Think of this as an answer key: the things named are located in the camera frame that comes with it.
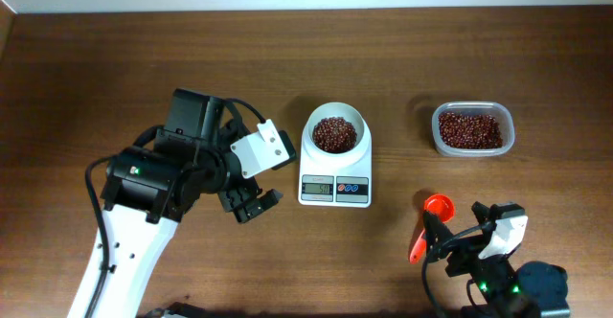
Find red adzuki beans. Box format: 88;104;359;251
438;112;503;149

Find white digital kitchen scale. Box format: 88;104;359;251
298;125;373;208

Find orange measuring scoop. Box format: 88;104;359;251
408;193;455;264

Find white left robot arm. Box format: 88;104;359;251
69;119;296;317

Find white round bowl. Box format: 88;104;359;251
304;102;371;155

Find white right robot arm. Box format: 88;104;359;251
421;202;571;318

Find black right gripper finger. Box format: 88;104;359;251
422;211;455;263
471;201;490;225

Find red beans in bowl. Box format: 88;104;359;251
311;117;357;153

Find clear plastic container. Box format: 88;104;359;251
431;102;515;157

